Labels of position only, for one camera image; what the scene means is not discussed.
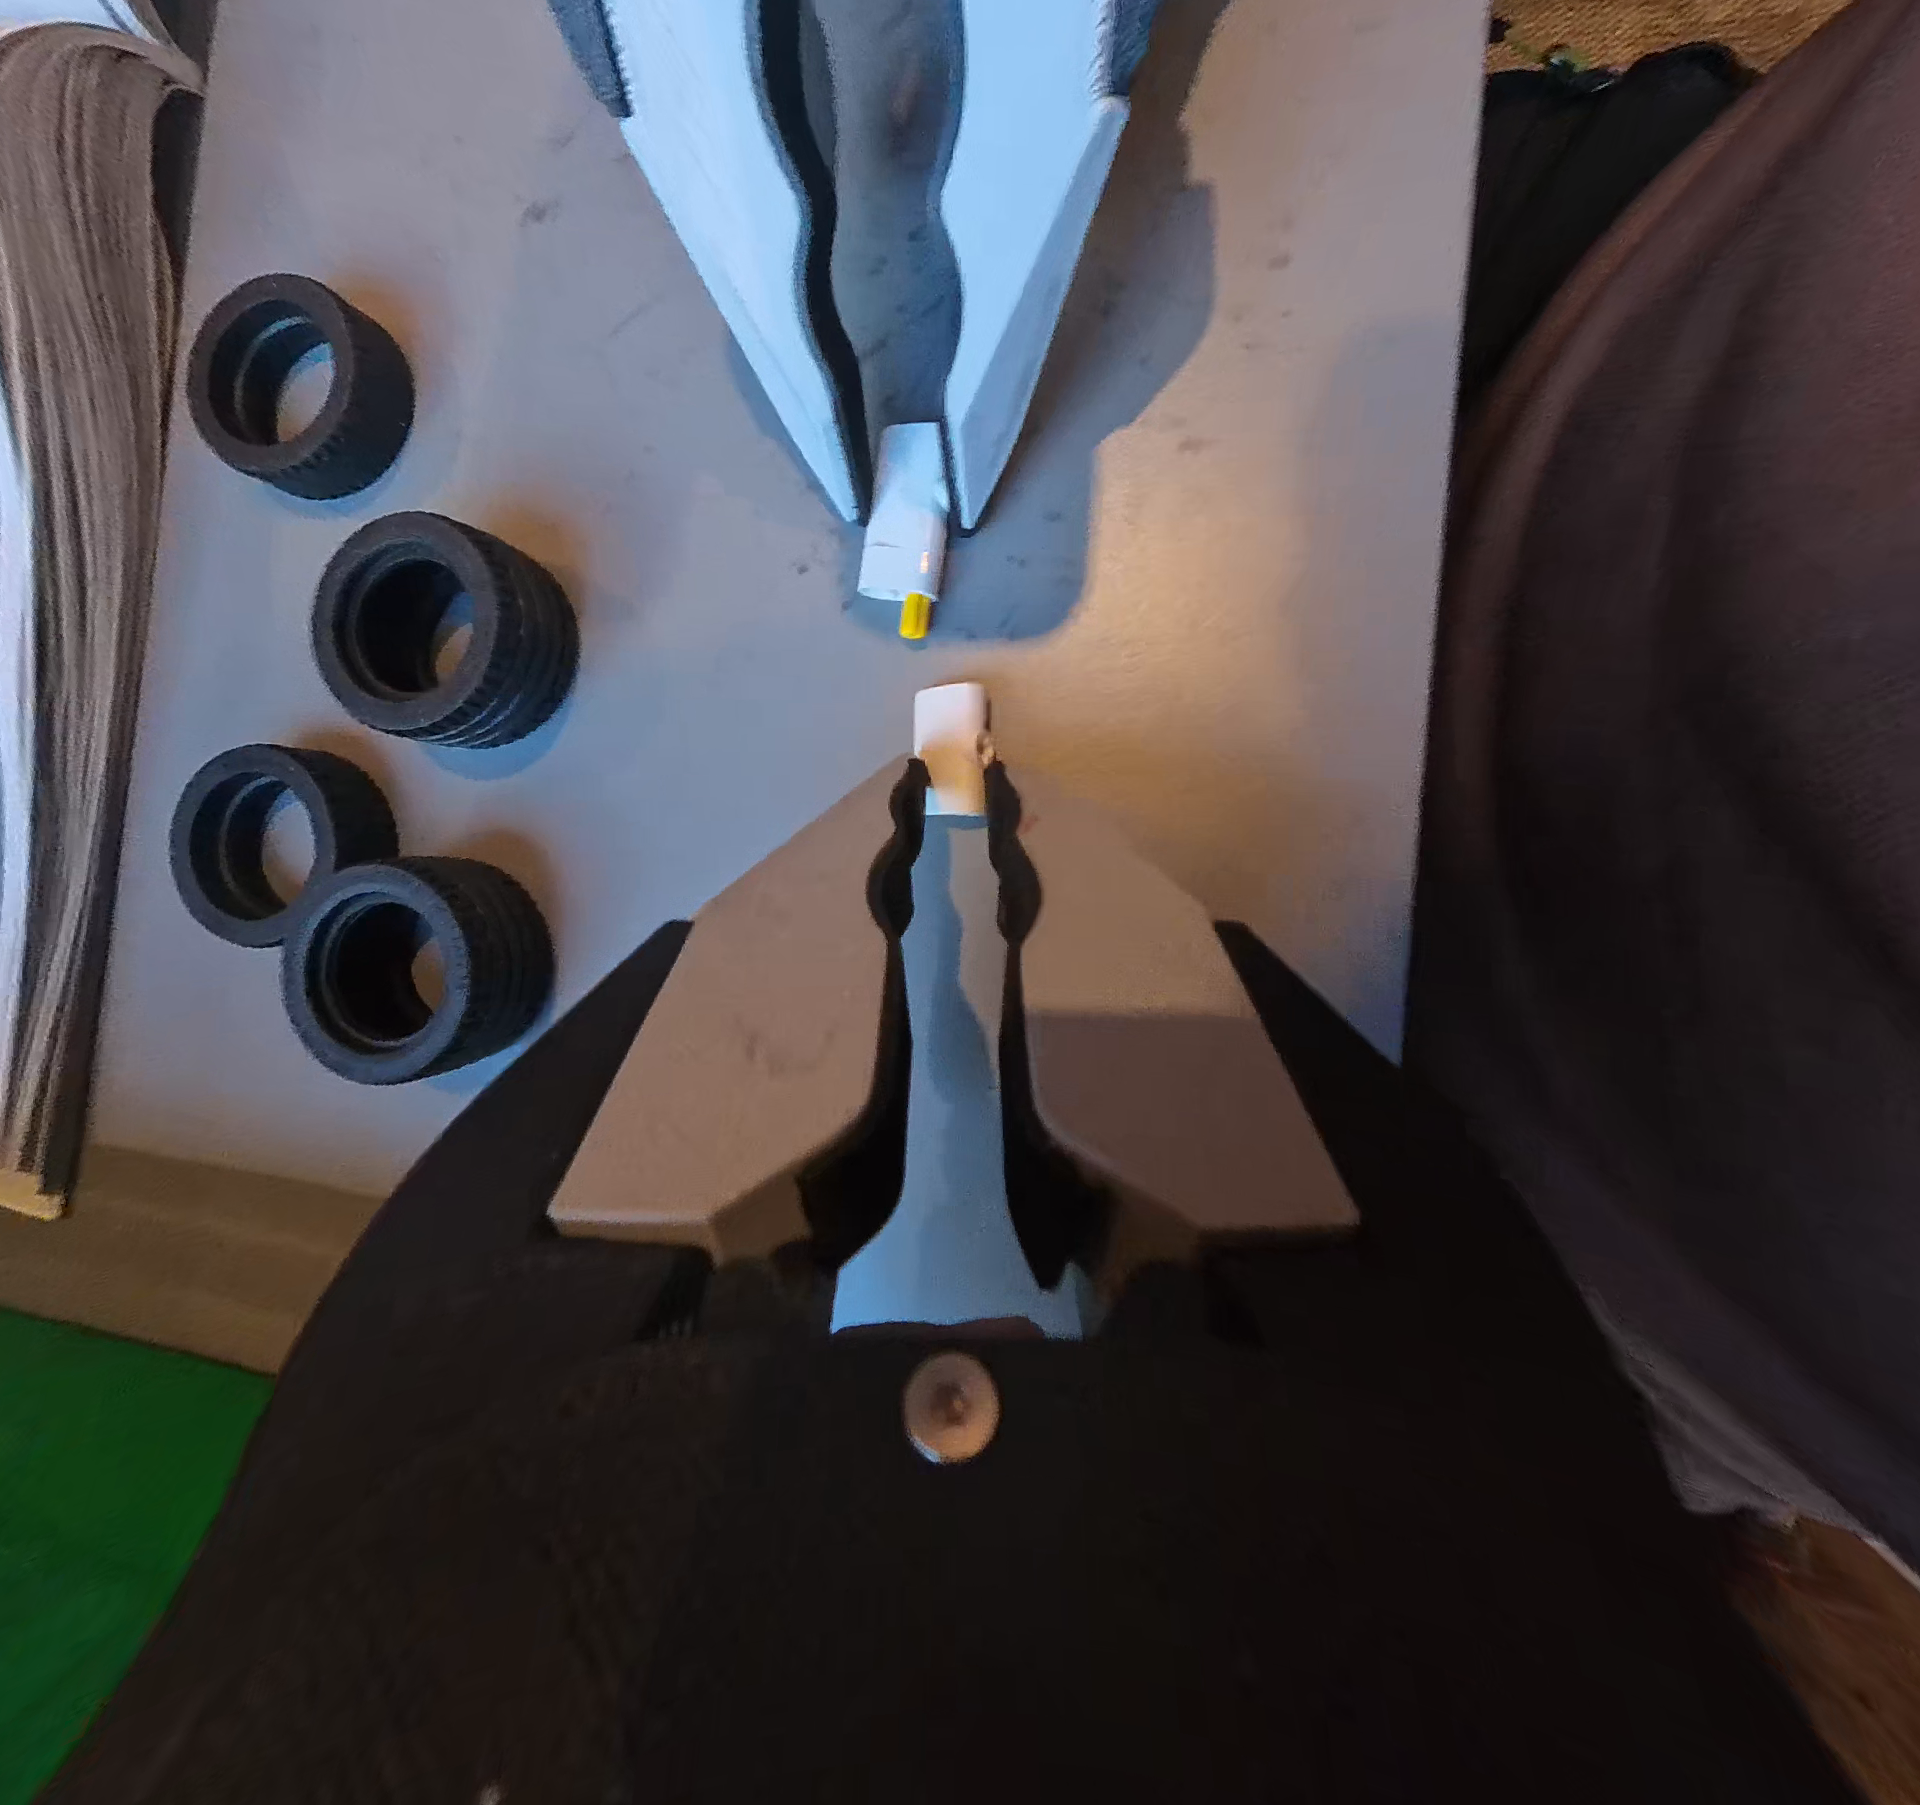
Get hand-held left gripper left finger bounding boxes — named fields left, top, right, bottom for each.
left=546, top=759, right=930, bottom=1267

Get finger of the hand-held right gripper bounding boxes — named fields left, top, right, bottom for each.
left=917, top=0, right=1133, bottom=535
left=573, top=0, right=875, bottom=524

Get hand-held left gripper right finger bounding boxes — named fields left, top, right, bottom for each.
left=985, top=763, right=1363, bottom=1289

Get white brick connector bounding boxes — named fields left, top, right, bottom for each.
left=911, top=683, right=998, bottom=824
left=857, top=422, right=957, bottom=604

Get white instruction booklet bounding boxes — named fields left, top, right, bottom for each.
left=0, top=0, right=242, bottom=1223

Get green box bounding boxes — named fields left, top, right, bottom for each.
left=0, top=1308, right=279, bottom=1805

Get grey desk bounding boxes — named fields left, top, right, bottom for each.
left=0, top=0, right=1501, bottom=1373

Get black toy tyre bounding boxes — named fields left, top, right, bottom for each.
left=168, top=743, right=399, bottom=949
left=310, top=509, right=582, bottom=748
left=188, top=272, right=416, bottom=501
left=280, top=856, right=557, bottom=1088

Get person's black pants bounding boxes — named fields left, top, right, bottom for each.
left=1462, top=41, right=1757, bottom=398

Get person's brown shirt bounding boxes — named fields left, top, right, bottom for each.
left=1411, top=0, right=1920, bottom=1552

